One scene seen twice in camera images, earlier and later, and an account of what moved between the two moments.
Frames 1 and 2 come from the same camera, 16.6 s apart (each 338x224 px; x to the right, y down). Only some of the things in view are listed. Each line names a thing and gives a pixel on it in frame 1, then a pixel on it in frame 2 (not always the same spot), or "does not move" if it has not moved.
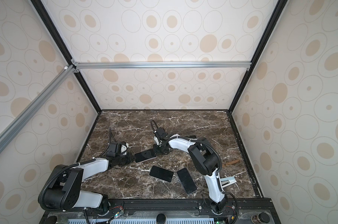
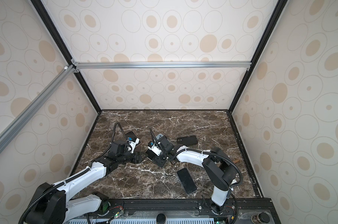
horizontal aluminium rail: x=162 y=65 does not move
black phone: x=161 y=173 to x=159 y=160
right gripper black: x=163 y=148 to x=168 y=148
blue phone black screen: x=144 y=156 to x=131 y=135
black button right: x=264 y=217 does not move
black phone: x=186 y=180 does not move
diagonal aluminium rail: x=11 y=131 does not move
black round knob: x=160 y=218 does not move
